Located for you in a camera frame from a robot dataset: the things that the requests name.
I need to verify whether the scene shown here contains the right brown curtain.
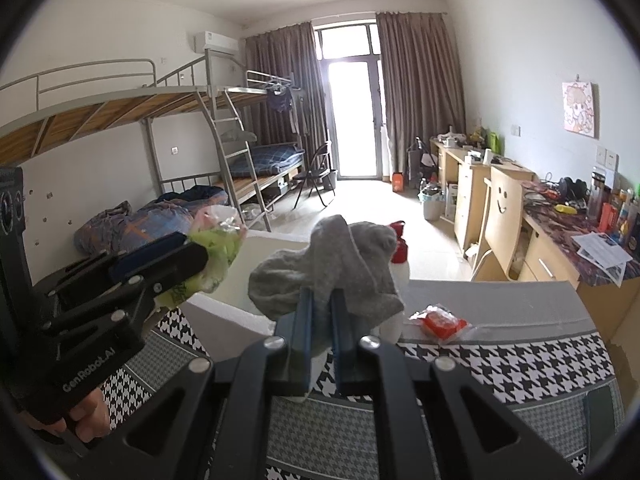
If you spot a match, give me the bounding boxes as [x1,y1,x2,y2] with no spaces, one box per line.
[376,12,465,172]

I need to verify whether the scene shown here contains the grey sock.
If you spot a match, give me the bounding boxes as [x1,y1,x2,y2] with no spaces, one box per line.
[247,214,404,356]

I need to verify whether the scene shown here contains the white styrofoam box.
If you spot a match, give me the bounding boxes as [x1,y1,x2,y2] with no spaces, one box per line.
[180,230,308,362]

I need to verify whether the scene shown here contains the anime wall picture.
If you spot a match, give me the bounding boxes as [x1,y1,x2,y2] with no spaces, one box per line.
[562,80,597,138]

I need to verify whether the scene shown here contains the wooden smiley chair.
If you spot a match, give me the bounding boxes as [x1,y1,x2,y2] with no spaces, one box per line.
[472,168,523,282]

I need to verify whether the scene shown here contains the left brown curtain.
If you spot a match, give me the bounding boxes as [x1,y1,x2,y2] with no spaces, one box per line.
[245,22,328,166]

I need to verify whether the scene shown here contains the white air conditioner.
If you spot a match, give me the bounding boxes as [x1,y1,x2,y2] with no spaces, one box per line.
[194,32,240,56]

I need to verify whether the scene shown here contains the wooden desk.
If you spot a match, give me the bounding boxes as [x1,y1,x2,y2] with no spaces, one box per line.
[431,141,639,341]

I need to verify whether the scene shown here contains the person's left hand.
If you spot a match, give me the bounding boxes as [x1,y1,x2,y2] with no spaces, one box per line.
[18,388,111,443]

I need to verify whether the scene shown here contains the blue plaid quilt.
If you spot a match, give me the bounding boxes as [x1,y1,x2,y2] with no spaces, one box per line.
[73,185,229,256]

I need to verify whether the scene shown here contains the metal bunk bed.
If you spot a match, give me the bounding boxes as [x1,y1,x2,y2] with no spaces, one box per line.
[0,49,309,233]

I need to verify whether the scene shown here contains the red snack packet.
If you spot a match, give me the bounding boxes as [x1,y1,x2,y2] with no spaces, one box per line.
[408,304,475,344]

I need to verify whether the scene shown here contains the houndstooth tablecloth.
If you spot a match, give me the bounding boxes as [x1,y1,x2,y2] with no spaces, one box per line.
[98,278,632,480]

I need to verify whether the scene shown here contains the black folding chair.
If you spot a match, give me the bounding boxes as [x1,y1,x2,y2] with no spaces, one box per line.
[292,141,335,208]

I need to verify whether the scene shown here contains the papers on desk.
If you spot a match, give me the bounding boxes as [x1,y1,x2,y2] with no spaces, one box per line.
[572,232,632,287]

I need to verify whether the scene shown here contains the dark smartphone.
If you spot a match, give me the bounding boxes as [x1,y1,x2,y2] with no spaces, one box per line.
[584,382,620,462]

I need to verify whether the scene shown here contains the brown curtain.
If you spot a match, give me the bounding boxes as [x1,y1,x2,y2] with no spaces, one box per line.
[245,22,328,166]
[376,12,465,172]

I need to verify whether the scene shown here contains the white bucket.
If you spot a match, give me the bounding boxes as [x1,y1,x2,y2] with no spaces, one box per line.
[418,182,445,222]

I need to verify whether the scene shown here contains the orange floor object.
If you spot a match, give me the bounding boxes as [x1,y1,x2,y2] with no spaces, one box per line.
[392,172,405,193]

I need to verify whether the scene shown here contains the white pump lotion bottle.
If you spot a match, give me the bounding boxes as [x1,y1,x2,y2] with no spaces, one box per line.
[373,221,410,344]

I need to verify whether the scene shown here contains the green plastic bag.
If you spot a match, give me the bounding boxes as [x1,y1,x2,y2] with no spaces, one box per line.
[155,205,247,310]

